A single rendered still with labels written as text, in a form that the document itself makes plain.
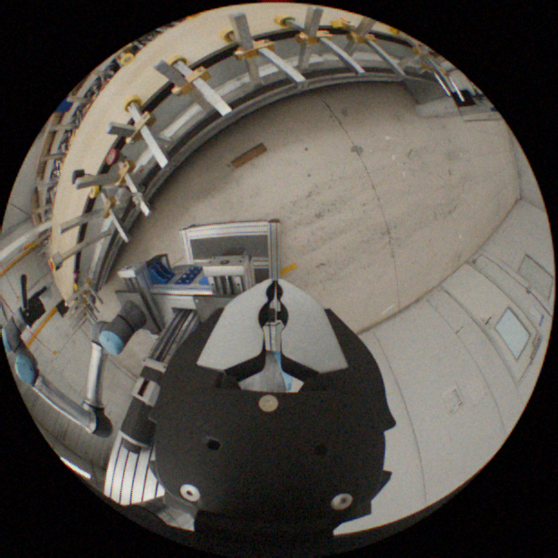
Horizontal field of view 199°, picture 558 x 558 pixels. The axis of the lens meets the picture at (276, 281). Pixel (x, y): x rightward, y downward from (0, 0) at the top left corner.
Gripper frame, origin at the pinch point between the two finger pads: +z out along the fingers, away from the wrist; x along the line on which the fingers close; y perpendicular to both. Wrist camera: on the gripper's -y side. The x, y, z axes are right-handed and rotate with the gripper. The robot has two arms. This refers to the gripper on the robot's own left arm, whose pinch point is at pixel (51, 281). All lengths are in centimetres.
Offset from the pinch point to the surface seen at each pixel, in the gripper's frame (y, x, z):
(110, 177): -30.2, 12.3, 37.0
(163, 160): -24, 48, 35
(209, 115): -52, 53, 61
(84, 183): -29.6, 11.7, 22.9
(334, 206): -1, 133, 131
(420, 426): 147, 222, -25
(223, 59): -84, 61, 50
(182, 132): -46, 39, 61
